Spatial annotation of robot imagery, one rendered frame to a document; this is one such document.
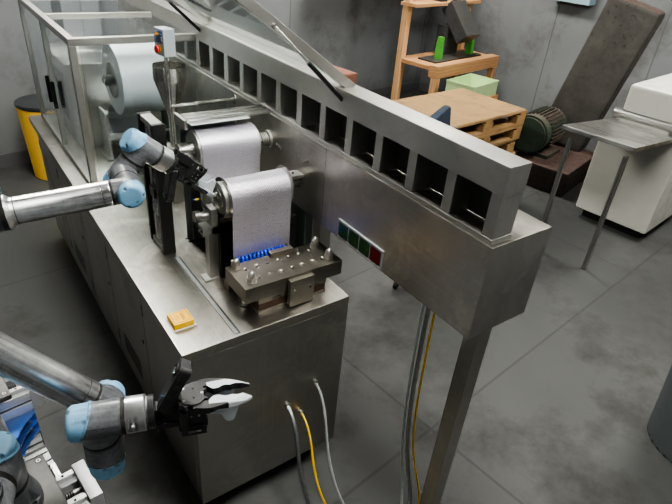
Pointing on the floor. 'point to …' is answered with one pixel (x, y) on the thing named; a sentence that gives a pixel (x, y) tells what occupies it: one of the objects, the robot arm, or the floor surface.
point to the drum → (27, 105)
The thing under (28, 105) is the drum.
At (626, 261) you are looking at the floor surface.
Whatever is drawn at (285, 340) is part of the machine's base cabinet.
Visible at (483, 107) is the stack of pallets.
